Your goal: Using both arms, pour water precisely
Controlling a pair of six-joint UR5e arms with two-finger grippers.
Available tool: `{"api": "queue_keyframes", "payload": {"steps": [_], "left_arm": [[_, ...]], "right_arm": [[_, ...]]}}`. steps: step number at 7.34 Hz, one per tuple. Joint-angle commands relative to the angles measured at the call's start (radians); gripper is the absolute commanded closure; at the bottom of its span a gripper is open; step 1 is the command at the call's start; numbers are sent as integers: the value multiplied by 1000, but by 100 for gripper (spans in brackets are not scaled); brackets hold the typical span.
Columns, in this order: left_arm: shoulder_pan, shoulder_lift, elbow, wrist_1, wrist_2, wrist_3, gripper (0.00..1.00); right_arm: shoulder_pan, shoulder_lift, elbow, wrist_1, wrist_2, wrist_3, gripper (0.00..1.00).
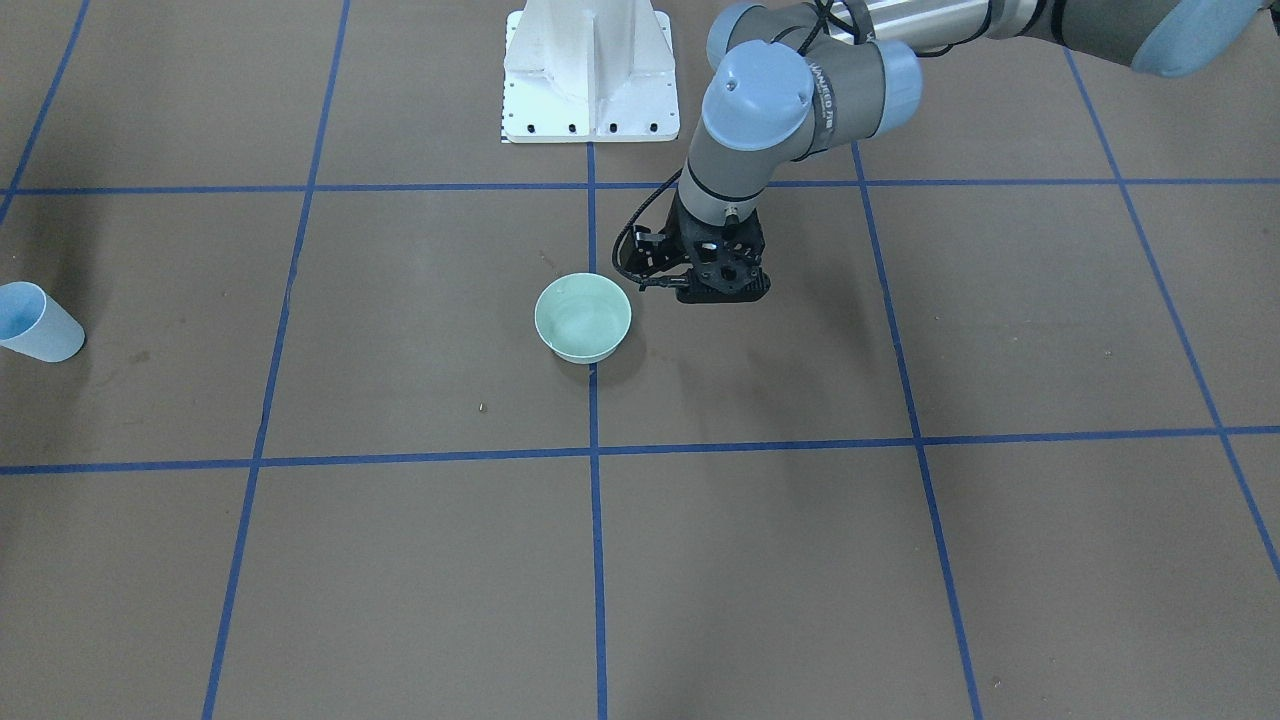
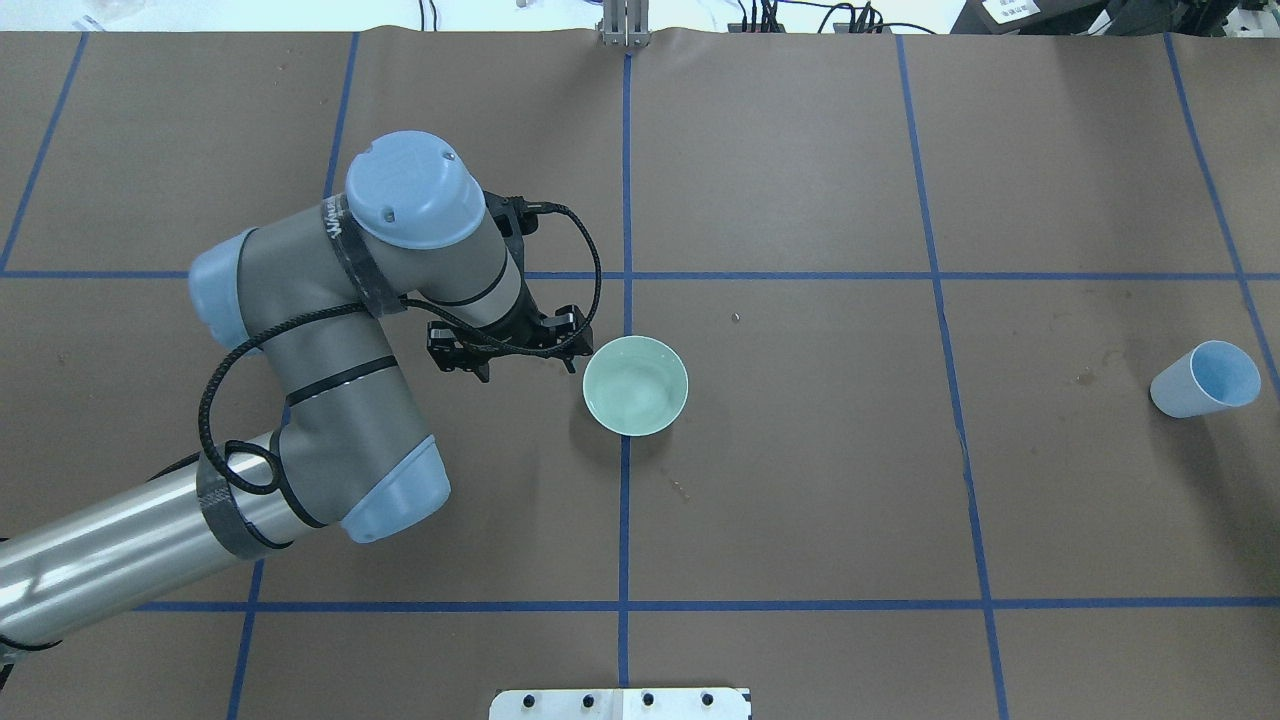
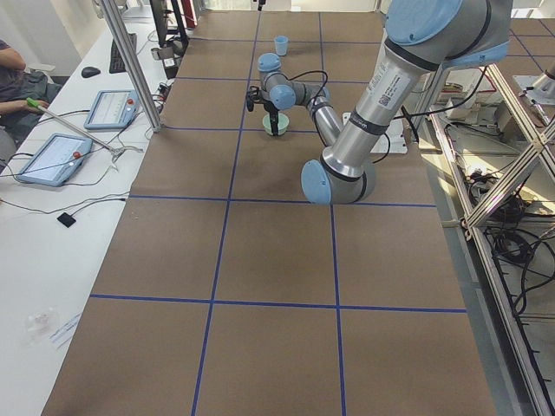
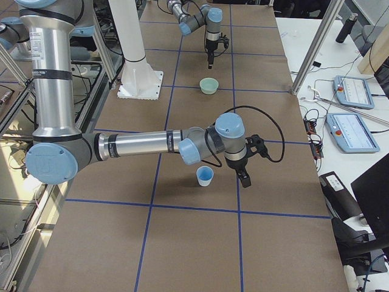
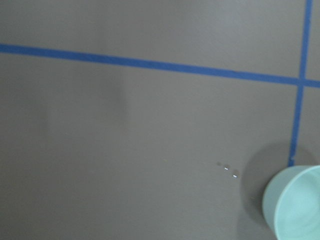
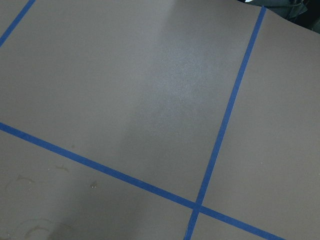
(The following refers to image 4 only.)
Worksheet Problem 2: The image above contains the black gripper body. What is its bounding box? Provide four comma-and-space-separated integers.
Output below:
205, 38, 219, 57
225, 153, 248, 173

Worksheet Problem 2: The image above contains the orange black electronics board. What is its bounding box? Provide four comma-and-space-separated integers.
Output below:
304, 120, 317, 135

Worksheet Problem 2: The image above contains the black monitor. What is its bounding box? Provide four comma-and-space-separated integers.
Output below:
351, 155, 388, 237

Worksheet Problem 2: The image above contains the teach pendant tablet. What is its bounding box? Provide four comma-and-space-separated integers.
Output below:
326, 113, 380, 153
334, 75, 374, 110

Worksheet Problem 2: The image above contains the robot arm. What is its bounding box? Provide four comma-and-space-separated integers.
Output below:
15, 1, 251, 187
167, 1, 229, 69

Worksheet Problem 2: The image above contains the light blue plastic cup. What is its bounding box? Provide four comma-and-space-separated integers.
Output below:
196, 166, 214, 187

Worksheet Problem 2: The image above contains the small black square pad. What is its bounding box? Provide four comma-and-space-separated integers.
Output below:
312, 61, 322, 68

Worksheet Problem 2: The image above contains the far teach pendant tablet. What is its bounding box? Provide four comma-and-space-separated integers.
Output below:
334, 75, 374, 110

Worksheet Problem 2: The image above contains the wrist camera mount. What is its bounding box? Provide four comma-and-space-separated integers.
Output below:
245, 134, 270, 159
218, 33, 229, 50

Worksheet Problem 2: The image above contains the black water bottle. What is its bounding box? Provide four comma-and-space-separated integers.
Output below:
336, 13, 358, 43

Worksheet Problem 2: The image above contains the aluminium frame post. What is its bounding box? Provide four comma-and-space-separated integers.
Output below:
291, 0, 345, 96

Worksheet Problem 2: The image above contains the near teach pendant tablet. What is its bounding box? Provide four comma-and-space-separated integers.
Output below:
326, 113, 380, 153

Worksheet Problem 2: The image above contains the mint green bowl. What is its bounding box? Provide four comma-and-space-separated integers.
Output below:
199, 77, 219, 95

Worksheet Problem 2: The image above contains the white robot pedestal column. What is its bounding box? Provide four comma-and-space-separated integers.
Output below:
109, 0, 164, 100

